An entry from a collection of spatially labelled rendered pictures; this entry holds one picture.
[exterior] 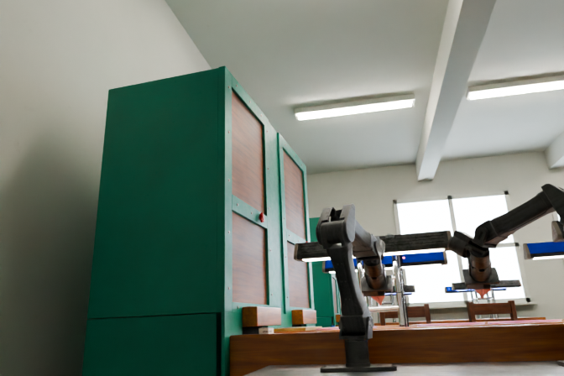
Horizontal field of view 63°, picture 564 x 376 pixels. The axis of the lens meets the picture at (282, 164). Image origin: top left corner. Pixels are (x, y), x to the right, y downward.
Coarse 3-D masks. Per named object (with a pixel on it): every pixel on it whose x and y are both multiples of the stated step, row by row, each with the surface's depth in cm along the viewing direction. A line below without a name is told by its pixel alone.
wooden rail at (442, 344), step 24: (240, 336) 156; (264, 336) 154; (288, 336) 151; (312, 336) 149; (336, 336) 147; (384, 336) 143; (408, 336) 141; (432, 336) 139; (456, 336) 137; (480, 336) 136; (504, 336) 134; (528, 336) 132; (552, 336) 131; (240, 360) 154; (264, 360) 151; (288, 360) 149; (312, 360) 147; (336, 360) 145; (384, 360) 141; (408, 360) 139; (432, 360) 137; (456, 360) 136; (480, 360) 134; (504, 360) 132; (528, 360) 130; (552, 360) 129
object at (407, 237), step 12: (384, 240) 182; (396, 240) 181; (408, 240) 179; (420, 240) 178; (432, 240) 176; (444, 240) 175; (300, 252) 189; (312, 252) 187; (324, 252) 186; (384, 252) 179; (396, 252) 179
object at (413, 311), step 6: (408, 306) 399; (414, 306) 398; (420, 306) 396; (426, 306) 394; (384, 312) 403; (390, 312) 402; (396, 312) 400; (408, 312) 398; (414, 312) 396; (420, 312) 395; (426, 312) 393; (384, 318) 401; (426, 318) 391; (384, 324) 399
